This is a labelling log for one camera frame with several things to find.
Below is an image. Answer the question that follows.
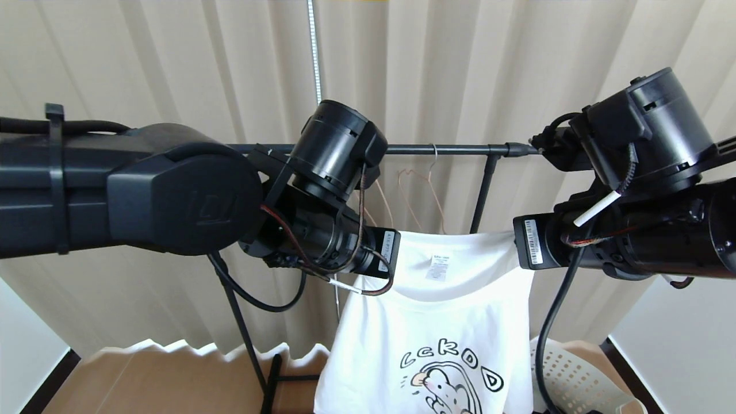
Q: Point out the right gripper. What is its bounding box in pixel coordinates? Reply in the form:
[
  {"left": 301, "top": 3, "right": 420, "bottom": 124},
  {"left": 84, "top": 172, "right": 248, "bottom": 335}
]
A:
[{"left": 513, "top": 183, "right": 715, "bottom": 281}]

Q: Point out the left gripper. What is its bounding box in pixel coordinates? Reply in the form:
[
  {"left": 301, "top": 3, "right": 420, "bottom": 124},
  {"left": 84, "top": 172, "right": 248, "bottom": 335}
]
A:
[{"left": 238, "top": 183, "right": 401, "bottom": 281}]

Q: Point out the pink clothes hanger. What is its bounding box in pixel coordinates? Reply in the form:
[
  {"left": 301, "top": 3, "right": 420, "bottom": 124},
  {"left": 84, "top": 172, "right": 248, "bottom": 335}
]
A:
[
  {"left": 361, "top": 189, "right": 398, "bottom": 231},
  {"left": 396, "top": 143, "right": 449, "bottom": 235}
]

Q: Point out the white printed t-shirt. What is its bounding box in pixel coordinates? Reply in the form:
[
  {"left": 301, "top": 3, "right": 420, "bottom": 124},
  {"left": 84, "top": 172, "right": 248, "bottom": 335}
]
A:
[{"left": 313, "top": 229, "right": 536, "bottom": 414}]

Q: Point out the white laundry basket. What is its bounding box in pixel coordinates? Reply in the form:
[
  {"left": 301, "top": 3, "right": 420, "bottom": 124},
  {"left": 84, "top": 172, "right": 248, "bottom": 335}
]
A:
[{"left": 529, "top": 336, "right": 648, "bottom": 414}]

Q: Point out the black clothes rack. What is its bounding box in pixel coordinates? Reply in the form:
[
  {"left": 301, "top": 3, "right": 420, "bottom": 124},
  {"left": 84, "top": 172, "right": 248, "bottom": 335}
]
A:
[{"left": 221, "top": 142, "right": 542, "bottom": 414}]

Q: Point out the beige curtain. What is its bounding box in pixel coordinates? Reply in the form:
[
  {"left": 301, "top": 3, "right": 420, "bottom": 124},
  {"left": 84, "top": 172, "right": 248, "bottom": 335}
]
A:
[{"left": 0, "top": 0, "right": 736, "bottom": 361}]

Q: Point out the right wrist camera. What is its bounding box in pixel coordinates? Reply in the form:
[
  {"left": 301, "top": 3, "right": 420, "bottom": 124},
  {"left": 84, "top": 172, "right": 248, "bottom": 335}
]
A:
[{"left": 528, "top": 112, "right": 596, "bottom": 173}]

